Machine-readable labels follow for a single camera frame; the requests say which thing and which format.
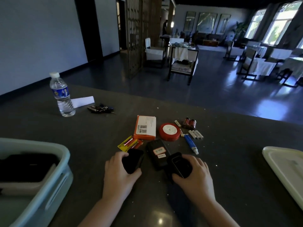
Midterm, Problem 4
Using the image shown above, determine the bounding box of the person's left hand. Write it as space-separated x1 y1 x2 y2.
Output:
102 151 143 202

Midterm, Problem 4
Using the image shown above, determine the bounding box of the person's right hand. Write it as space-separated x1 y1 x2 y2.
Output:
172 154 216 206

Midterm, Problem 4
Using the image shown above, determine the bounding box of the black phone with silver rim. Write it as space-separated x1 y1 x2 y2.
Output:
166 152 193 179

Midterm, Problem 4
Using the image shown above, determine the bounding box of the black glossy phone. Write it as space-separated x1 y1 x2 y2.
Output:
122 148 144 175

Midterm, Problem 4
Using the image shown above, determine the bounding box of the person's left forearm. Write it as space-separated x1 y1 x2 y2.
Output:
78 196 125 227

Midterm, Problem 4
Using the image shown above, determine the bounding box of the person's right forearm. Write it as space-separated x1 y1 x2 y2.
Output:
195 200 240 227

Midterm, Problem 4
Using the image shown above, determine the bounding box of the black phone with labels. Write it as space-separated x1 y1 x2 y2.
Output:
145 139 172 171

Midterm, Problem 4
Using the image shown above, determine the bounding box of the yellow battery blister pack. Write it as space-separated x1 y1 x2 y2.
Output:
117 135 144 153

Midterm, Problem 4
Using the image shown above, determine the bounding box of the blue glue tube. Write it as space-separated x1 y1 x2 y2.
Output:
184 134 199 155

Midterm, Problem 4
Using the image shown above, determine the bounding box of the red and white tape reel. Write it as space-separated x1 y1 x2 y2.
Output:
158 122 181 142

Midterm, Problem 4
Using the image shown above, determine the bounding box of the orange and white box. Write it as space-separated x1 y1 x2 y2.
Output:
133 115 157 141

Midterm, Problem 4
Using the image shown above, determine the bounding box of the red battery pack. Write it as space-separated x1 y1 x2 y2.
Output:
181 117 197 130

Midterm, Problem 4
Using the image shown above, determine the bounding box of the bunch of black keys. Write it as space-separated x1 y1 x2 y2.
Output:
87 104 116 115

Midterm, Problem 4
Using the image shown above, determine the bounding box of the white folded paper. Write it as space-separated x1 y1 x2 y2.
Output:
71 96 95 109

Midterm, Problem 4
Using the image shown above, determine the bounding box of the light blue plastic bin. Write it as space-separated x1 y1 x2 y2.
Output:
0 137 74 227

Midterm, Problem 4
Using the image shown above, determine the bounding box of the clear plastic water bottle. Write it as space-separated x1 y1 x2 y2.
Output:
49 72 76 117

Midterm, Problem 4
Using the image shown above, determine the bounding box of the white plastic lid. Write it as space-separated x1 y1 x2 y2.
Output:
262 146 303 211

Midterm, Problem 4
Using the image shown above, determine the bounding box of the white covered chair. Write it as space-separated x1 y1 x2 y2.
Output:
145 37 166 69

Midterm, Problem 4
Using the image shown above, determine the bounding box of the white cloth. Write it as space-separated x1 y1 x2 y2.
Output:
174 46 189 61

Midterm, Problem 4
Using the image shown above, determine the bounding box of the wooden lattice screen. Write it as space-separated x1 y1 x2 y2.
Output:
125 0 163 79

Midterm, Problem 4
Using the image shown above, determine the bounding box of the dark sofa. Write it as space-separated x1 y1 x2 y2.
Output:
194 32 227 47

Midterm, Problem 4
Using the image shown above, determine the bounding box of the dark door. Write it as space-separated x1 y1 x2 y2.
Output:
74 0 104 62

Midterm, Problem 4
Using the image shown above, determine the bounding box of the green potted plant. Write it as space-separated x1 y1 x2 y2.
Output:
233 21 249 42

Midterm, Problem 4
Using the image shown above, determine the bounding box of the arched window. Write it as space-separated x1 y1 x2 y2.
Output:
262 0 303 45
244 9 267 39

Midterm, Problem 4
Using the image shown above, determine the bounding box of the framed wall picture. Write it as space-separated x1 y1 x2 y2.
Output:
183 11 196 32
196 12 218 34
216 14 231 35

